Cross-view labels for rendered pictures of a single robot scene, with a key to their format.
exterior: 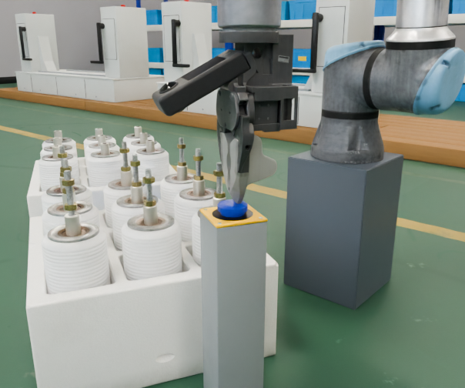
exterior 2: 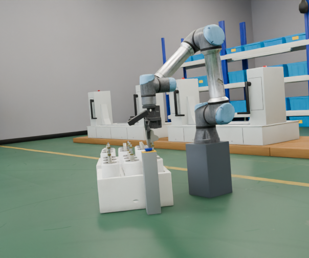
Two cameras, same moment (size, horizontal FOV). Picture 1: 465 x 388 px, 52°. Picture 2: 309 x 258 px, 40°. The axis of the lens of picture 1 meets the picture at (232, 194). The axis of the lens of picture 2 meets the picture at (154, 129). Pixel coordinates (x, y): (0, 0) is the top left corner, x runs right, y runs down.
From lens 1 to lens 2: 1.58 m
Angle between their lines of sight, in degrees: 20
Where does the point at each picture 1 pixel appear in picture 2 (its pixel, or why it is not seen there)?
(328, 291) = (201, 192)
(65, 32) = (117, 99)
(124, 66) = not seen: hidden behind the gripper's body
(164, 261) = (135, 170)
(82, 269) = (112, 171)
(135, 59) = not seen: hidden behind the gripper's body
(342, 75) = (198, 114)
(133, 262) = (126, 171)
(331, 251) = (200, 176)
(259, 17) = (149, 102)
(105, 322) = (117, 186)
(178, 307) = (138, 184)
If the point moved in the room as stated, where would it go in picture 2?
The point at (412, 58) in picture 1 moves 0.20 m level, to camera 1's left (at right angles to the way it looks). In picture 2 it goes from (212, 107) to (176, 110)
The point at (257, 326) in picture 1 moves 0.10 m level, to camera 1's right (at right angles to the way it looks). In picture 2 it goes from (156, 181) to (176, 181)
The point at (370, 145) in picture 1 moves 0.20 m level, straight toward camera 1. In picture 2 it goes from (210, 136) to (195, 141)
